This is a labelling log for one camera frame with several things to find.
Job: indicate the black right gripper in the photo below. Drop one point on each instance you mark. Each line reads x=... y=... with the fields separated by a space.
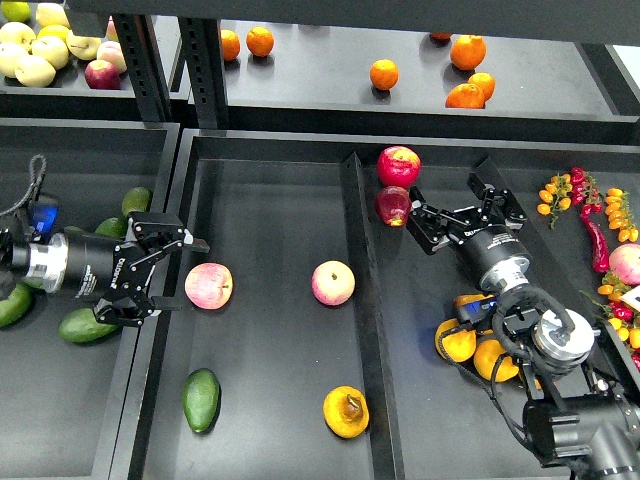
x=485 y=243

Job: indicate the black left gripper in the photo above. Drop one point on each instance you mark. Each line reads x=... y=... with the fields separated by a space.
x=120 y=289

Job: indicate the dark green avocado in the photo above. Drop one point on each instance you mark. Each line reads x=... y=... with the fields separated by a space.
x=200 y=399

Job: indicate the yellow pear with brown top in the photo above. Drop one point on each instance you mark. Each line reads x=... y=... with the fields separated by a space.
x=346 y=412

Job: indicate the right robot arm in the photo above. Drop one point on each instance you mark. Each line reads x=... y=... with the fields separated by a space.
x=582 y=407

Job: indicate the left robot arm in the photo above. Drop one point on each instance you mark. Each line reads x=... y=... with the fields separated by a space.
x=30 y=250

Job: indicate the green avocado upper middle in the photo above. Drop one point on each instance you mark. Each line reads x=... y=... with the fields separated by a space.
x=115 y=227

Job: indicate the green avocado top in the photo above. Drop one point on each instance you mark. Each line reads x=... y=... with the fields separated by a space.
x=137 y=199

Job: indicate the green avocado round left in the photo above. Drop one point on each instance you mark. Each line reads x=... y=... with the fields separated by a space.
x=73 y=230

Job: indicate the yellow pear middle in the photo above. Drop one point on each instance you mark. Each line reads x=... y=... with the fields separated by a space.
x=468 y=298

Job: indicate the green avocado bottom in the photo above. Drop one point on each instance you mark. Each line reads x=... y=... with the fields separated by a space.
x=80 y=326

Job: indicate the yellow pear left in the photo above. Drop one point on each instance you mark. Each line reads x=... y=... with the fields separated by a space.
x=459 y=346

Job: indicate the bright green avocado edge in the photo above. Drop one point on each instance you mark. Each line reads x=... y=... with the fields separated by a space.
x=16 y=305

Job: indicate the pink apple left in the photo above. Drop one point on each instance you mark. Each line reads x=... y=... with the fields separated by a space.
x=209 y=285

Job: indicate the pink apple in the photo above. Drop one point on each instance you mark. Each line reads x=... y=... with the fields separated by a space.
x=332 y=283
x=209 y=285

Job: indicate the dark red apple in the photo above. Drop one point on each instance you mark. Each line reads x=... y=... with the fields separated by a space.
x=393 y=205

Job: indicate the black tray divider right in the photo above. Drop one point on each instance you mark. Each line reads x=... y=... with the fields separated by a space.
x=561 y=267

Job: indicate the black tray divider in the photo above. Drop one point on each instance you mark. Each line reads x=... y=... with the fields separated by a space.
x=561 y=267
x=384 y=438

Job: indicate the orange cherry tomato bunch left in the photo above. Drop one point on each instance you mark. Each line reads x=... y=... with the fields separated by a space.
x=555 y=198

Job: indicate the orange cherry tomato bunch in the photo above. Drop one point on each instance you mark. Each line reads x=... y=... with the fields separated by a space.
x=619 y=215
x=555 y=198

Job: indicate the bright red apple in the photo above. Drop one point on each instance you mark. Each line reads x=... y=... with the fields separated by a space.
x=398 y=166

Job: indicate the red cherry tomato bunch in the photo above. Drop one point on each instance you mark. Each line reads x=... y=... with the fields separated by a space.
x=585 y=193

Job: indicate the orange shelf front right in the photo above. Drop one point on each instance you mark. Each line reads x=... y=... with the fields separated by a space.
x=465 y=95

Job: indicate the red chili pepper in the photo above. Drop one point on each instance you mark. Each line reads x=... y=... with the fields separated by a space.
x=599 y=246

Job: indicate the orange shelf small right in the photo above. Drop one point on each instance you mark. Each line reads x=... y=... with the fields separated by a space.
x=485 y=81

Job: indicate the orange cherry tomato bunch right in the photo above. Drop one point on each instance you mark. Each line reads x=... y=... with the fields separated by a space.
x=619 y=215

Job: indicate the black centre tray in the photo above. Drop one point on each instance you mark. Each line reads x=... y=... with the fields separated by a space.
x=271 y=208

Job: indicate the pink apple centre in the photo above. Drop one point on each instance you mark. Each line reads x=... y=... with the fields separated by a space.
x=332 y=283

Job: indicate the pink apple right edge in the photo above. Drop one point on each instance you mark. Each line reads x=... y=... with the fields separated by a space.
x=624 y=263

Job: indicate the large orange shelf right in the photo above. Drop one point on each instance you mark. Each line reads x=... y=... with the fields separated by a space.
x=468 y=52

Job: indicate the orange shelf centre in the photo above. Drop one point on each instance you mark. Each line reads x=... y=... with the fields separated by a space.
x=384 y=74

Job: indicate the white label card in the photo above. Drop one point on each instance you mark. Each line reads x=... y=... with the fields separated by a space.
x=632 y=298

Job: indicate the mixed cherry tomato bunch lower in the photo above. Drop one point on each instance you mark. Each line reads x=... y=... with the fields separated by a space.
x=623 y=317

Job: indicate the black upper left shelf tray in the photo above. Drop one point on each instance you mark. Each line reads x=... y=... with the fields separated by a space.
x=69 y=96

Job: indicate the red apple on shelf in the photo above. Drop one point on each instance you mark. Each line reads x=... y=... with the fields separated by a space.
x=102 y=75

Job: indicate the black tray divider left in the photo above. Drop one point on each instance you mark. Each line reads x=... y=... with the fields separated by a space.
x=384 y=438

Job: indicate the black perforated post left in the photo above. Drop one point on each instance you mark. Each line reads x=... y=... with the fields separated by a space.
x=138 y=42

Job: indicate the black perforated post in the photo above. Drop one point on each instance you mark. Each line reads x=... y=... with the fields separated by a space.
x=201 y=46
x=138 y=42

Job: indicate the black perforated post right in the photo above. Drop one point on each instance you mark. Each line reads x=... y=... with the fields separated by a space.
x=201 y=46

